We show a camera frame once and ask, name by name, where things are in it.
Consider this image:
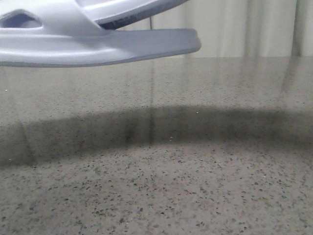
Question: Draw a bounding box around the light blue slipper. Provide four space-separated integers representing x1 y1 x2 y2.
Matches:
0 5 201 68
77 0 187 30

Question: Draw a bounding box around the white pleated curtain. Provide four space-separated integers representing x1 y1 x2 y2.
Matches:
105 0 313 59

